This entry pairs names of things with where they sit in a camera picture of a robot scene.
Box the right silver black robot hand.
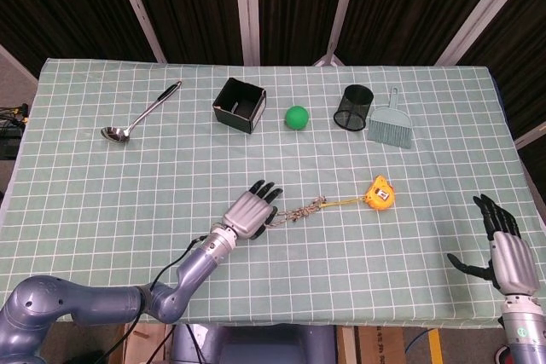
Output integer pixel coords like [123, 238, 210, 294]
[446, 193, 541, 297]

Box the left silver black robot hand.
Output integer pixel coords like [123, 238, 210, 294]
[220, 179, 285, 240]

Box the braided speckled rope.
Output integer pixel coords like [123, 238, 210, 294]
[268, 195, 328, 228]

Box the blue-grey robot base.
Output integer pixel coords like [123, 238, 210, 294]
[170, 324, 338, 364]

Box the yellow tape measure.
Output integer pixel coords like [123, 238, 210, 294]
[319, 174, 397, 213]

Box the teal hand brush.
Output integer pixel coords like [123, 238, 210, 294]
[367, 86, 414, 150]

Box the black open cardboard box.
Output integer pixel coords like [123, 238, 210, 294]
[212, 77, 268, 136]

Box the green ball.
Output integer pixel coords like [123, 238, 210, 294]
[284, 105, 310, 131]

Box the green white checked tablecloth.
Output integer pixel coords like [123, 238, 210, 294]
[0, 56, 546, 326]

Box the black mesh pen cup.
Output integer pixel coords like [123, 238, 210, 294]
[333, 84, 375, 131]

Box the brown cardboard box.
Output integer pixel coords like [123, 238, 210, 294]
[123, 323, 176, 364]
[336, 325, 406, 364]

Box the dark pleated curtain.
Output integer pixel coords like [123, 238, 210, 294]
[0, 0, 546, 135]

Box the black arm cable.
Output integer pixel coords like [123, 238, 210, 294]
[96, 235, 206, 364]

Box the steel ladle black handle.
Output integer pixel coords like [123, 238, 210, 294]
[100, 79, 183, 144]

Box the black equipment with cables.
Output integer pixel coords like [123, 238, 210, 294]
[0, 102, 31, 160]

